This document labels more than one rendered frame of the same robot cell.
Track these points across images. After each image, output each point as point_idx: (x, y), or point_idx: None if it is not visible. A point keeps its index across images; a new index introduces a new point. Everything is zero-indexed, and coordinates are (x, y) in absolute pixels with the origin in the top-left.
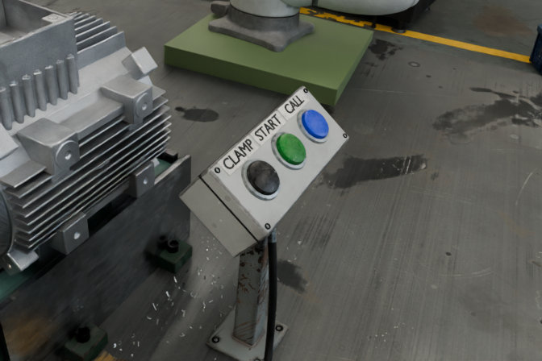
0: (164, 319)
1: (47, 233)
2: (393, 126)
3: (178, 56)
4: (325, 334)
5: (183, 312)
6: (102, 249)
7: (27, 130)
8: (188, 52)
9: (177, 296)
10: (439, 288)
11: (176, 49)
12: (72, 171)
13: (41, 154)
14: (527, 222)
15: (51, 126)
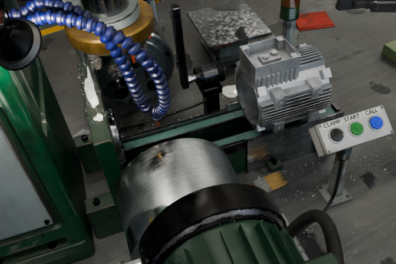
0: (306, 171)
1: (269, 123)
2: None
3: (389, 52)
4: (366, 209)
5: (314, 172)
6: (290, 135)
7: (272, 89)
8: (395, 52)
9: (316, 165)
10: None
11: (389, 48)
12: (283, 106)
13: (273, 99)
14: None
15: (280, 91)
